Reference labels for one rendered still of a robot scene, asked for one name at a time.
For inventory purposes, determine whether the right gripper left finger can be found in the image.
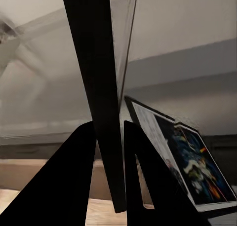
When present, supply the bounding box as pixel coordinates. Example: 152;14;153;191
0;121;97;226

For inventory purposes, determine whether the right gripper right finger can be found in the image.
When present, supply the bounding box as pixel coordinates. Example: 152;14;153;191
124;120;207;226

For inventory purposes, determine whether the poster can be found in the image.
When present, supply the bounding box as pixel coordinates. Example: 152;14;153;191
63;0;127;214

